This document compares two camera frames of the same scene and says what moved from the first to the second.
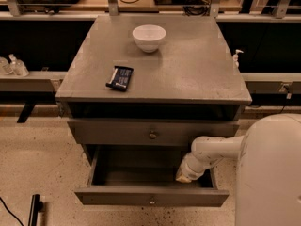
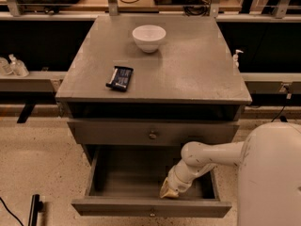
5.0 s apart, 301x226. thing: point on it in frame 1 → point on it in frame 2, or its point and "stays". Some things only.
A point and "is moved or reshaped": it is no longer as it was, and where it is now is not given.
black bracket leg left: (28, 107) stays
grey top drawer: (148, 132) stays
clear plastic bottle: (18, 66) stays
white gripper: (189, 170) → (177, 182)
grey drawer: (134, 175) is moved or reshaped
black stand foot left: (36, 207) stays
